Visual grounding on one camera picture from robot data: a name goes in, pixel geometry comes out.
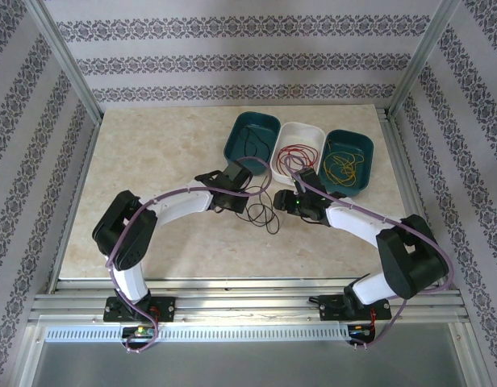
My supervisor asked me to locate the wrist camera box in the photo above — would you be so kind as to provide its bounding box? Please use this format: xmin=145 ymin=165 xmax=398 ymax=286
xmin=223 ymin=160 xmax=254 ymax=187
xmin=291 ymin=168 xmax=319 ymax=195

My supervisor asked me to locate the white slotted cable duct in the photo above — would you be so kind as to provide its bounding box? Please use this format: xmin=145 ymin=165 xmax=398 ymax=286
xmin=44 ymin=324 xmax=351 ymax=343

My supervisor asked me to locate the aluminium side rail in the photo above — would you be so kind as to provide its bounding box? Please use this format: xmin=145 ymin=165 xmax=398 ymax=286
xmin=375 ymin=105 xmax=449 ymax=291
xmin=48 ymin=114 xmax=104 ymax=293

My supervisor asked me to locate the teal plastic bin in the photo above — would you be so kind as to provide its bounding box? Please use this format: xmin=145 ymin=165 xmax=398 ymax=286
xmin=223 ymin=111 xmax=282 ymax=177
xmin=315 ymin=128 xmax=375 ymax=199

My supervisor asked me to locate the yellow cable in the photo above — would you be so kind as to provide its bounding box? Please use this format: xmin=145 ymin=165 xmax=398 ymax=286
xmin=327 ymin=152 xmax=357 ymax=186
xmin=323 ymin=139 xmax=365 ymax=187
xmin=328 ymin=148 xmax=361 ymax=185

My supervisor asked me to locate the grey metal panel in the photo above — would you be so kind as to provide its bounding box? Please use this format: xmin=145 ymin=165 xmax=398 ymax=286
xmin=20 ymin=324 xmax=482 ymax=387

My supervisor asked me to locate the aluminium frame post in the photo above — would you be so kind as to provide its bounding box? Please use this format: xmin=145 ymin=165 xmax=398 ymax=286
xmin=30 ymin=0 xmax=104 ymax=124
xmin=385 ymin=0 xmax=471 ymax=120

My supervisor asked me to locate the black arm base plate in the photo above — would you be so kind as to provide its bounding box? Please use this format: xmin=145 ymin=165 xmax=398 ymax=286
xmin=102 ymin=296 xmax=177 ymax=323
xmin=319 ymin=296 xmax=392 ymax=323

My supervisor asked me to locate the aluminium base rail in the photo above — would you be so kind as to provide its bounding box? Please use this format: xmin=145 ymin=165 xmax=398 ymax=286
xmin=28 ymin=277 xmax=471 ymax=324

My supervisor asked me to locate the black cable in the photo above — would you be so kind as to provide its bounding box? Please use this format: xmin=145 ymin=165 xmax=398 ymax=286
xmin=236 ymin=125 xmax=256 ymax=159
xmin=248 ymin=203 xmax=282 ymax=235
xmin=234 ymin=173 xmax=274 ymax=225
xmin=246 ymin=128 xmax=274 ymax=159

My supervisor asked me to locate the white plastic bin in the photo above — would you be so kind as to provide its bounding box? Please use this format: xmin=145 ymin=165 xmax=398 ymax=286
xmin=269 ymin=122 xmax=326 ymax=189

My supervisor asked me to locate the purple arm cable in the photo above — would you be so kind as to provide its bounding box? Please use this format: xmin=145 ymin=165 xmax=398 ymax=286
xmin=105 ymin=156 xmax=274 ymax=355
xmin=283 ymin=156 xmax=454 ymax=352

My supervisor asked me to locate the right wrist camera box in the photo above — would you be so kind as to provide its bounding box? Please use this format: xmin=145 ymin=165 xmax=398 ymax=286
xmin=291 ymin=168 xmax=319 ymax=195

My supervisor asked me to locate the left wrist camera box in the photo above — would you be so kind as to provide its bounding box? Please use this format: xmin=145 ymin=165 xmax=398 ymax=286
xmin=223 ymin=160 xmax=254 ymax=187

